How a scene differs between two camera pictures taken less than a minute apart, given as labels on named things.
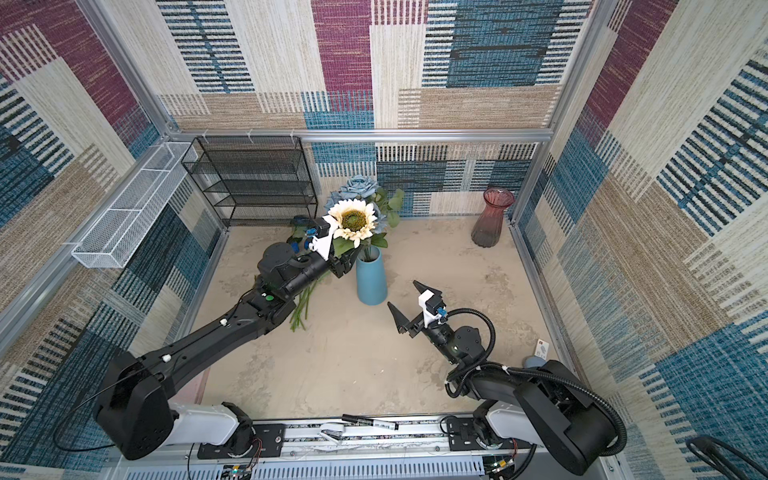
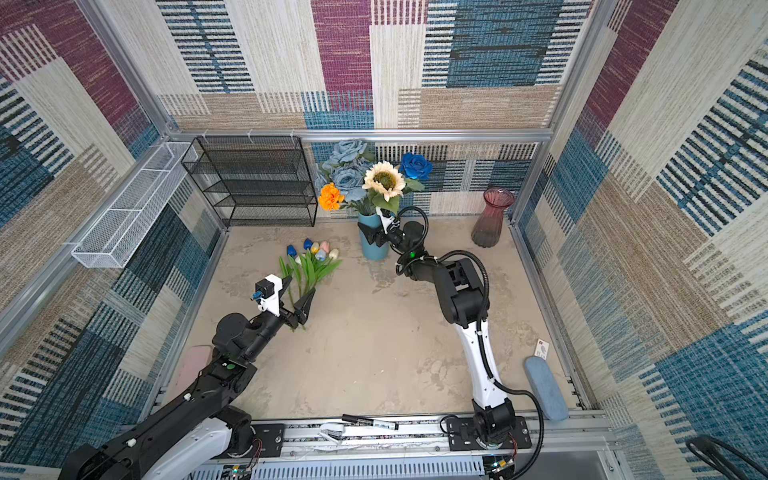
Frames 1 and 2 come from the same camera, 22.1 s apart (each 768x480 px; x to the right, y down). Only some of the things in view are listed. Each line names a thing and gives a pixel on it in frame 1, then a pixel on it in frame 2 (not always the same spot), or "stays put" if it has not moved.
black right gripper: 404,325 → 371,234
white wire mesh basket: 110,241 stays put
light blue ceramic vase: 371,276 → 374,250
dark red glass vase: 487,226 stays put
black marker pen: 370,421 stays put
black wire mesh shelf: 253,179 stays put
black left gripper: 343,263 → 299,316
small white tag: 541,349 stays put
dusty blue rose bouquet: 383,203 → 346,168
